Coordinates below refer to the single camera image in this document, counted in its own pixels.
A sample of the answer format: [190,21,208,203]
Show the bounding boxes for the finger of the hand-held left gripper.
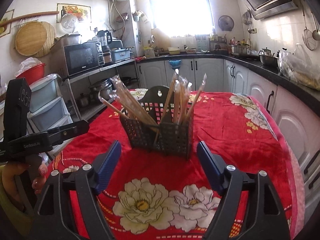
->
[47,119,90,151]

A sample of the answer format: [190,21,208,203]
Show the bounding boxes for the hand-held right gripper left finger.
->
[30,140,122,240]

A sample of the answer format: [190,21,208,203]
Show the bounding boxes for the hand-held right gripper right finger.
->
[196,141,292,240]

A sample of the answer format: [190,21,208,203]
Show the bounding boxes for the black plastic utensil basket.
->
[119,85,195,161]

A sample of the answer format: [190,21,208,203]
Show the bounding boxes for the bunch of chopsticks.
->
[99,70,208,145]

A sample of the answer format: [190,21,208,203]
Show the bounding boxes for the person's left forearm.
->
[0,170,35,239]

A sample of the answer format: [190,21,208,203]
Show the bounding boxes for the person's left hand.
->
[1,162,48,204]

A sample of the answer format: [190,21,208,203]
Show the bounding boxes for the plastic drawer unit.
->
[26,74,72,133]

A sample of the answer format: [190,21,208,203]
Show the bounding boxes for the small steel kettle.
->
[78,93,90,108]

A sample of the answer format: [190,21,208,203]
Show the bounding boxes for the red floral blanket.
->
[45,88,300,240]

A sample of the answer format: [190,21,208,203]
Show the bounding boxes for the red plastic basin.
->
[16,63,47,86]

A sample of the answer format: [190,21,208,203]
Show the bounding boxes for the white plastic bag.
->
[16,57,42,77]

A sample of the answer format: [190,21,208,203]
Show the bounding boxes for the stainless steel stockpot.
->
[89,78,114,101]

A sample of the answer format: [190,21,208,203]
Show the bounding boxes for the metal shelf rack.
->
[62,59,141,121]

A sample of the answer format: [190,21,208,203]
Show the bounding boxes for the round bamboo tray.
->
[15,21,48,56]

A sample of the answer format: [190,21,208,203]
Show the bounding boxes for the black microwave oven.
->
[64,41,104,77]

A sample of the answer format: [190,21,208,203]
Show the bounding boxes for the black frying pan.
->
[120,76,139,86]

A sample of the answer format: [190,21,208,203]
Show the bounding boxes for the round woven bamboo mat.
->
[34,21,57,58]

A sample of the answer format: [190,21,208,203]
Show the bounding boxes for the small fruit picture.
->
[0,9,15,39]

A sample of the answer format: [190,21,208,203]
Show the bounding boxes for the white lower cabinets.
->
[136,57,320,196]

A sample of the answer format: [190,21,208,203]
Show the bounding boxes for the grey plastic crate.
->
[110,46,131,63]

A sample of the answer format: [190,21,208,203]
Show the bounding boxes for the black blender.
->
[96,30,113,64]

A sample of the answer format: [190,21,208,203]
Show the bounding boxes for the long wooden pole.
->
[0,10,60,28]

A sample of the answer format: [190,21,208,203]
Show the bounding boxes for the white round plastic cover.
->
[61,13,81,32]

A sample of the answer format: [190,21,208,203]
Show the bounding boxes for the blue plastic basket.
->
[168,59,183,71]

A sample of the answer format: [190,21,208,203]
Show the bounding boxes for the black countertop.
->
[135,50,320,103]

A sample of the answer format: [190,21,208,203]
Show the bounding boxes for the large fruit picture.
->
[57,3,91,23]

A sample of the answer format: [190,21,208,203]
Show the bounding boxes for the steel cooking pot with lid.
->
[229,44,251,55]

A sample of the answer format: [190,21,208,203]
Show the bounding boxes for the steel basin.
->
[258,47,281,67]

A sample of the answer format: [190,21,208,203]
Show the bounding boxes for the grey knife holder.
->
[195,35,209,52]

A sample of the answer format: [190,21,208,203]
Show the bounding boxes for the dark dish rack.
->
[209,34,229,52]

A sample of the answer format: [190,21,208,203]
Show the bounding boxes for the clear plastic bags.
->
[277,44,320,91]

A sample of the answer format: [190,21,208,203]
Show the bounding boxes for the hanging kitchen tools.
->
[241,10,254,34]

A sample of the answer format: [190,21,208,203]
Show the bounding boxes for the window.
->
[147,0,216,38]

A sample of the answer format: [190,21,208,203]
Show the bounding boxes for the steel ladle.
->
[310,5,320,41]

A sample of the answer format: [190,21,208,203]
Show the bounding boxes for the round dark wall fan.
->
[218,15,235,33]

